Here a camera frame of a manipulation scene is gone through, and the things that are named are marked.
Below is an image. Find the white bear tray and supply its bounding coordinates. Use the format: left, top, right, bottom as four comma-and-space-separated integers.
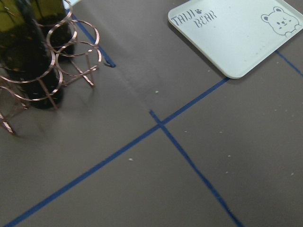
168, 0, 303, 79

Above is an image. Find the dark green wine bottle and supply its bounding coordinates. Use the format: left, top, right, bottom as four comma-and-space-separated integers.
0, 0, 63, 109
30, 0, 72, 51

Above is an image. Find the copper wire bottle rack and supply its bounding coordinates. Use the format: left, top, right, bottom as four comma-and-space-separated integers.
0, 0, 102, 134

